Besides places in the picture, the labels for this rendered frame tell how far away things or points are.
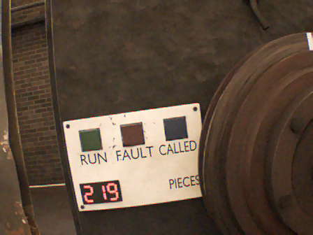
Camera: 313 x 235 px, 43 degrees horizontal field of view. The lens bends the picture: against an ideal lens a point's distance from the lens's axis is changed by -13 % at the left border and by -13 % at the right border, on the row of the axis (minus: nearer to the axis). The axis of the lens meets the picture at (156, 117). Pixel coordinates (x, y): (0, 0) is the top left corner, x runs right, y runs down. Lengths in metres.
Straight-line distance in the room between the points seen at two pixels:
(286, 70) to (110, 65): 0.34
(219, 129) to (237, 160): 0.06
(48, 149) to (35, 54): 1.57
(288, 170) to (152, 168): 0.30
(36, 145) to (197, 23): 6.27
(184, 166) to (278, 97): 0.26
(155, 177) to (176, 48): 0.25
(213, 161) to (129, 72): 0.25
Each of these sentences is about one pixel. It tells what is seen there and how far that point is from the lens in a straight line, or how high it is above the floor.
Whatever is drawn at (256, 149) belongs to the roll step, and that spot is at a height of 1.16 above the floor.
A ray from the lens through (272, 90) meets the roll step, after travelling 0.71.
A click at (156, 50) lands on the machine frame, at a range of 0.85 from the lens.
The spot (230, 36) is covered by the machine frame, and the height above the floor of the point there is 1.37.
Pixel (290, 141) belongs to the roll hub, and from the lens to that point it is 0.66.
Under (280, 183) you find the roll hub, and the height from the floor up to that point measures 1.11.
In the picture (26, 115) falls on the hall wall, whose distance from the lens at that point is 7.03.
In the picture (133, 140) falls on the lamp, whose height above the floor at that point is 1.19.
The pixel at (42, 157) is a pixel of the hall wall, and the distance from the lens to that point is 7.03.
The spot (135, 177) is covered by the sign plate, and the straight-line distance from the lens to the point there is 0.84.
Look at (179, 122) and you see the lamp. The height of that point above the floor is 1.21.
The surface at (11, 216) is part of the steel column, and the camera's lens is 3.55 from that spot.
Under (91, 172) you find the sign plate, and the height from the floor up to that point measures 1.14.
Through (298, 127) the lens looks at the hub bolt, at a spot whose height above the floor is 1.19.
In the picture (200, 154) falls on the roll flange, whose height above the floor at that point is 1.16.
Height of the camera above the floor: 1.27
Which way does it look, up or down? 3 degrees down
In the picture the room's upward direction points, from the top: 8 degrees counter-clockwise
